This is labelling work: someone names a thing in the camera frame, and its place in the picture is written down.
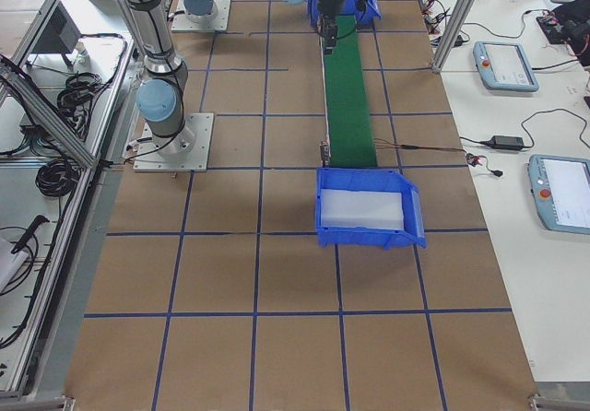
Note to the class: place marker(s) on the teach pendant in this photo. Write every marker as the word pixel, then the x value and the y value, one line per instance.
pixel 504 66
pixel 560 188

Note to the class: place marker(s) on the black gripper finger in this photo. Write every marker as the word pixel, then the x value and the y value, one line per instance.
pixel 329 35

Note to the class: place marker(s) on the teach pendant near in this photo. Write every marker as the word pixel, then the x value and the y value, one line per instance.
pixel 560 188

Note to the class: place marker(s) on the blue bin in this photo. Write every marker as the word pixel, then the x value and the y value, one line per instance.
pixel 372 12
pixel 375 180

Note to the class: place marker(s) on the brown paper table cover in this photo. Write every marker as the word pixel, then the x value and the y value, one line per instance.
pixel 212 292

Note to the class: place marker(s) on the blue bin right side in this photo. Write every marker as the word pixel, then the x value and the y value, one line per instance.
pixel 375 180

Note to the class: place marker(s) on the blue bin left side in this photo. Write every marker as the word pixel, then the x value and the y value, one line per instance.
pixel 372 12

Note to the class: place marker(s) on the teach pendant far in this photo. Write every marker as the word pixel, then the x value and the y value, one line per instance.
pixel 504 66

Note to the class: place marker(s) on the aluminium frame post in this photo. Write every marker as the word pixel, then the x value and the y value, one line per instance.
pixel 451 31

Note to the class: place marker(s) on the white foam pad right bin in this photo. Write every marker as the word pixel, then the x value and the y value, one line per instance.
pixel 366 209

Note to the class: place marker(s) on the black power adapter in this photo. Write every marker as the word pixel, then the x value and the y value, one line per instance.
pixel 505 142

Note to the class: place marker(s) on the green conveyor belt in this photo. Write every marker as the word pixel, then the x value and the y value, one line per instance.
pixel 349 124

